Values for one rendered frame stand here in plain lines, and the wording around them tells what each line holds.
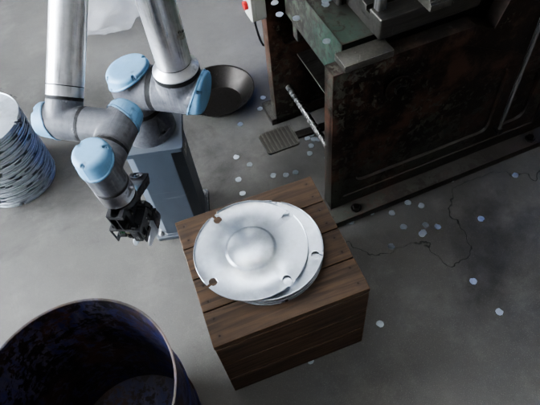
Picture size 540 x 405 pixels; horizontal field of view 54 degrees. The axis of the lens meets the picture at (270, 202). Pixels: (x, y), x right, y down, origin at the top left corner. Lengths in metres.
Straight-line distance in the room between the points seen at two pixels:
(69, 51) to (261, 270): 0.65
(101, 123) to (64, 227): 0.97
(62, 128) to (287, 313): 0.65
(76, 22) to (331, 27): 0.66
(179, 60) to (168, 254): 0.77
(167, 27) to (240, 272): 0.59
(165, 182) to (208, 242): 0.33
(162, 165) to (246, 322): 0.54
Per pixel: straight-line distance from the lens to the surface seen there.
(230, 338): 1.28
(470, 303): 1.74
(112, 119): 1.10
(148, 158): 1.54
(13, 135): 1.99
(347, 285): 1.31
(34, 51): 2.84
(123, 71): 1.40
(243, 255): 1.32
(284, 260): 1.31
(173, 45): 1.26
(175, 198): 1.68
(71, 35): 1.16
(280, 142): 1.83
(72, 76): 1.15
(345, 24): 1.49
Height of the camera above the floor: 1.53
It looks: 54 degrees down
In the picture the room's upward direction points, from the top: 8 degrees counter-clockwise
